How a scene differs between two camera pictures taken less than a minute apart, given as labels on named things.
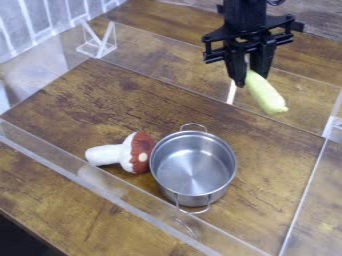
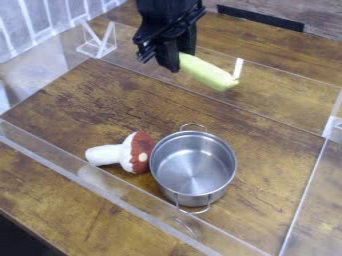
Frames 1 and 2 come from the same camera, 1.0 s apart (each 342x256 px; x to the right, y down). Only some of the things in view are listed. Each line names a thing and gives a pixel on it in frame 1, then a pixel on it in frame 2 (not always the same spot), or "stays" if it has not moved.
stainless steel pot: x=193 y=163 stays
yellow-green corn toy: x=264 y=95 -> x=208 y=73
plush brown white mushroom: x=135 y=153 stays
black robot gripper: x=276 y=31 -> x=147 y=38
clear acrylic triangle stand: x=98 y=47 stays
